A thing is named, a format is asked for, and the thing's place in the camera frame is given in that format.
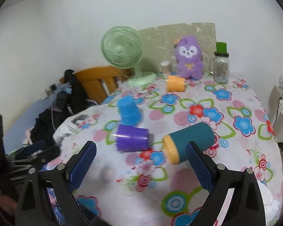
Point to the glass bottle with green cap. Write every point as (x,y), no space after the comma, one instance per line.
(221,68)

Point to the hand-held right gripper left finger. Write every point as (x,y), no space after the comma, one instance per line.
(85,162)

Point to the blue cup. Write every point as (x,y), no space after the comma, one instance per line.
(128,110)

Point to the purple cup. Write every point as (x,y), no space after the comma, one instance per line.
(132,139)

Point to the teal cup with yellow inside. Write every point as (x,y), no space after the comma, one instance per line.
(193,135)

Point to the purple plush toy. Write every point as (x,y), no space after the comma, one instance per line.
(188,58)

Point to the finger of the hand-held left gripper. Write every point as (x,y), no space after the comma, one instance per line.
(38,154)

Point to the white printed cloth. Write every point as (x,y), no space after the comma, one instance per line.
(71,127)

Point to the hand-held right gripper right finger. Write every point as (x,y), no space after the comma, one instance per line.
(198,167)

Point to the green desk fan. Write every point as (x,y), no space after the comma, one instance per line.
(120,49)

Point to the floral tablecloth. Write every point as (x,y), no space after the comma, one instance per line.
(226,128)

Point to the small jar with white lid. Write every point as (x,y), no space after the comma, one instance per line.
(165,67)

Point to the orange cup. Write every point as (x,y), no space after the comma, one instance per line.
(175,83)

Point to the beige patterned board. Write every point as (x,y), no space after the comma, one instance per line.
(160,40)

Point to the pile of dark clothes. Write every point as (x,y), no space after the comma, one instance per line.
(71,98)

